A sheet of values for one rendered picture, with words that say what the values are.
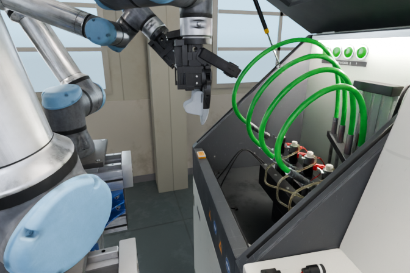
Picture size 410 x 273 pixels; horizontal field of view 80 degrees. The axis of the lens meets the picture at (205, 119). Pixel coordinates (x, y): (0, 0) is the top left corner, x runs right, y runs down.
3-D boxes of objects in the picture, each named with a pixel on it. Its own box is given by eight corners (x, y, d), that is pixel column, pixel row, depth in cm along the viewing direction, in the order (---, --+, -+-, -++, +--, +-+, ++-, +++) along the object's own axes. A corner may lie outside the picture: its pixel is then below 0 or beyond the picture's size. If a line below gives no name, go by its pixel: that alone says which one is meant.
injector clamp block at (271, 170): (257, 198, 95) (259, 163, 90) (280, 195, 97) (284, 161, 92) (309, 276, 63) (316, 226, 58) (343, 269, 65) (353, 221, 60)
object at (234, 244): (193, 179, 116) (193, 148, 112) (202, 178, 117) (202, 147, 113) (232, 311, 58) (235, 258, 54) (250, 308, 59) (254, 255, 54)
